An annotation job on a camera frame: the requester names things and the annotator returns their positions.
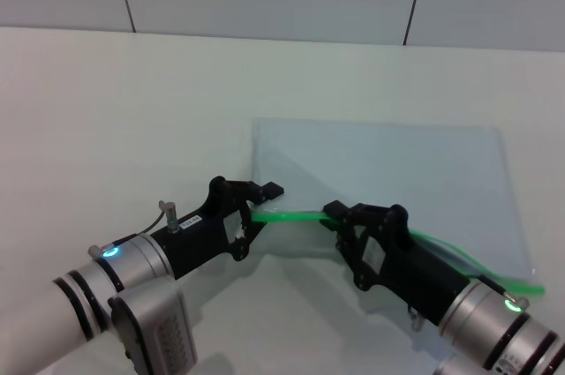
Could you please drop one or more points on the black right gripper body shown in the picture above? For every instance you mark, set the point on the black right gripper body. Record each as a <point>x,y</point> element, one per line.
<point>410,269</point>

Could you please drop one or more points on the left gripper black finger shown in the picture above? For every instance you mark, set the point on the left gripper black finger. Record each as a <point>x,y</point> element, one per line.
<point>252,236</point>
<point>269,189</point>

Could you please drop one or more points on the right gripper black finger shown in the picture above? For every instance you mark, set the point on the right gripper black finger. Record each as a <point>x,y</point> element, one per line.
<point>346,247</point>
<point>337,208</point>

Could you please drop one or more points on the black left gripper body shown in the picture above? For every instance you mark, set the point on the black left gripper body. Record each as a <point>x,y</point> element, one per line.
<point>198,242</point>

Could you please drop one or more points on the transparent document bag green zipper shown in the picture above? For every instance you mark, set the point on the transparent document bag green zipper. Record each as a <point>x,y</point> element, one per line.
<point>397,163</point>

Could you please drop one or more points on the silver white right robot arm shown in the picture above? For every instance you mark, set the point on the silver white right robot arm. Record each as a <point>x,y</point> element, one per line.
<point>485,322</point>

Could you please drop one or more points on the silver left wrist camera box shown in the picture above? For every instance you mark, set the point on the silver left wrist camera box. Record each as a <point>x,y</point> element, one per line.
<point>154,331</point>

